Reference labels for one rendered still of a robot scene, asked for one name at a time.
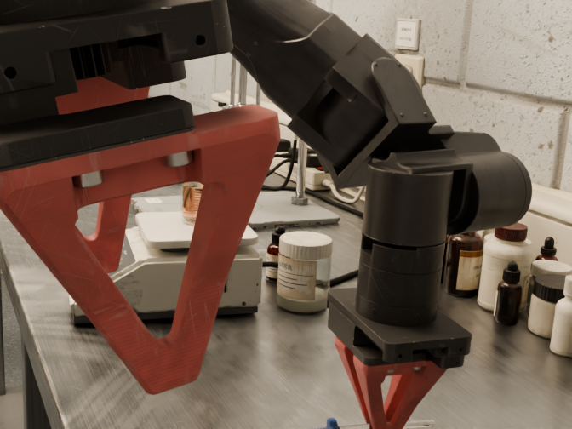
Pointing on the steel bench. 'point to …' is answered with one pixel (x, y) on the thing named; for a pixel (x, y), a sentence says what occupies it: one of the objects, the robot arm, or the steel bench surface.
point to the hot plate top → (174, 231)
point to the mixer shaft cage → (240, 87)
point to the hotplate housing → (167, 280)
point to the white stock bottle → (517, 237)
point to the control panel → (125, 257)
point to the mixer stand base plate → (306, 215)
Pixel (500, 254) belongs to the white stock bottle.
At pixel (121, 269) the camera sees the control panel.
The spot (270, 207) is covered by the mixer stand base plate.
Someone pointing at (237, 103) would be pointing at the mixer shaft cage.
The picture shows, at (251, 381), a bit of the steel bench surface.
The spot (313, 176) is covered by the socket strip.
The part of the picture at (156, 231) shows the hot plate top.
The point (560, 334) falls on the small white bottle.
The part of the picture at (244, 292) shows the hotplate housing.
